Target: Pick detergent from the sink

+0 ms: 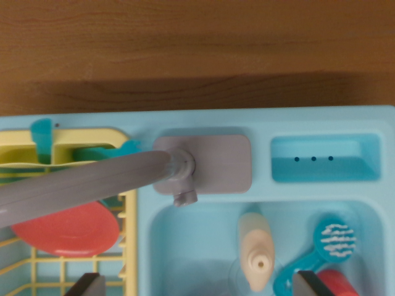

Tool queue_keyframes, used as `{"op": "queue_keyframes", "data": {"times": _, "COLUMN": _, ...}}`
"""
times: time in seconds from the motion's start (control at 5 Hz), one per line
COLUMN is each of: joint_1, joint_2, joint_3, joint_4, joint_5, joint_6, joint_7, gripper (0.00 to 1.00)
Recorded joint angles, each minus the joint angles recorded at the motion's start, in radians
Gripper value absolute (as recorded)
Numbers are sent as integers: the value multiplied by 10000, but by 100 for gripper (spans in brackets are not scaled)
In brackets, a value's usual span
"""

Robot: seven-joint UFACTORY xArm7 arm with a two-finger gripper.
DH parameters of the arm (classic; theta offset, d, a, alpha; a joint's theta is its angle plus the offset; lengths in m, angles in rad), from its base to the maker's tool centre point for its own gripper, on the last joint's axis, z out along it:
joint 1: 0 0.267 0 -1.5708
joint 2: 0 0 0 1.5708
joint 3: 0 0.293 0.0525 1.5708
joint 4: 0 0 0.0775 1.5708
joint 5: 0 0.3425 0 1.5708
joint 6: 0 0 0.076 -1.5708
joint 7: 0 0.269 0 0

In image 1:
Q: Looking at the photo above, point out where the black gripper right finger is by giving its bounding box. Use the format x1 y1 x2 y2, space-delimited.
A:
292 270 336 296

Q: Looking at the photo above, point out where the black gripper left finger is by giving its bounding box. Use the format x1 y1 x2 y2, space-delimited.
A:
64 273 106 296

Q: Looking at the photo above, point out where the beige detergent bottle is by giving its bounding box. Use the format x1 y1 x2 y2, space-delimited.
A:
237 212 275 292

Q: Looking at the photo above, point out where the light blue toy sink unit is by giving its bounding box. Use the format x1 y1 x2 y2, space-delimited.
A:
0 105 395 296

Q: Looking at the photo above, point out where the red toy cup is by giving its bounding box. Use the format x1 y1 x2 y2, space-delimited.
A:
317 269 359 296

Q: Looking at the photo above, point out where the teal dish brush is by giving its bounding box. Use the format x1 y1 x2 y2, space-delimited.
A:
273 215 359 296

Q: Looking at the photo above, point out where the red toy plate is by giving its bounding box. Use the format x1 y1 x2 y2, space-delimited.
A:
10 200 120 257

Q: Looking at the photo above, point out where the teal toy plate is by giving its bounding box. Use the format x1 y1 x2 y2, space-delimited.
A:
98 194 124 216

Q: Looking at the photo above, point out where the grey toy faucet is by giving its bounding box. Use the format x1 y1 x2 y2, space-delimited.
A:
0 134 252 229

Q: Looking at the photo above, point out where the yellow dish rack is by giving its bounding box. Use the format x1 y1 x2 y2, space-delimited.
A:
0 128 139 296

